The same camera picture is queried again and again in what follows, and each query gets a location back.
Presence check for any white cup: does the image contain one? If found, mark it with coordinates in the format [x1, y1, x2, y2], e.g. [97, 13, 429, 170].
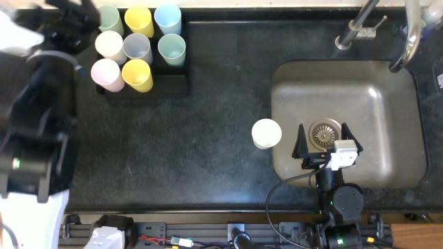
[251, 118, 283, 150]
[94, 30, 128, 66]

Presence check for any mounting rail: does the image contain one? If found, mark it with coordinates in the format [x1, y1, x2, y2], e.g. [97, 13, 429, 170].
[60, 212, 394, 249]

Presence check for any yellow cup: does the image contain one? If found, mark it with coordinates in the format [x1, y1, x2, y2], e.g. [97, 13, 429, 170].
[124, 5, 155, 38]
[121, 58, 154, 93]

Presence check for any green cup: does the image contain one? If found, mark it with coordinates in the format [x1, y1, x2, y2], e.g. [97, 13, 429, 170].
[157, 33, 187, 66]
[98, 4, 125, 37]

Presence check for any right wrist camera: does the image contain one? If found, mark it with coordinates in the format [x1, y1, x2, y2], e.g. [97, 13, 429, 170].
[329, 139, 359, 172]

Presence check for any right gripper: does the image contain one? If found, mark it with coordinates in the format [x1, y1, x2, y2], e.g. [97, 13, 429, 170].
[291, 122, 364, 171]

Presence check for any grey cup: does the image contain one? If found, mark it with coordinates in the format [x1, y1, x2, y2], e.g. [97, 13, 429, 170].
[122, 33, 154, 66]

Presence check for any blue cup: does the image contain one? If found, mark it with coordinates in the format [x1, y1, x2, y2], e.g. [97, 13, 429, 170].
[154, 3, 183, 36]

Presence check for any steel sink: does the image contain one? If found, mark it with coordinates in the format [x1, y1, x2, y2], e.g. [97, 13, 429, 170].
[271, 60, 428, 190]

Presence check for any pink cup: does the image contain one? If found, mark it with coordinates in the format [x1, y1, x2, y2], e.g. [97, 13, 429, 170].
[90, 57, 126, 93]

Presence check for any black tray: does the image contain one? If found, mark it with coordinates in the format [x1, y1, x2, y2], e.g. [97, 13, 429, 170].
[96, 10, 190, 100]

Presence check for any black cable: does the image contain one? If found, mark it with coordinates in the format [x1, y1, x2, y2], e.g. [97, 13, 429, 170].
[0, 222, 20, 249]
[265, 155, 332, 249]

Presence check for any steel tap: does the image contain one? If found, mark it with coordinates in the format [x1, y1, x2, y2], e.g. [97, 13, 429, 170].
[334, 0, 424, 74]

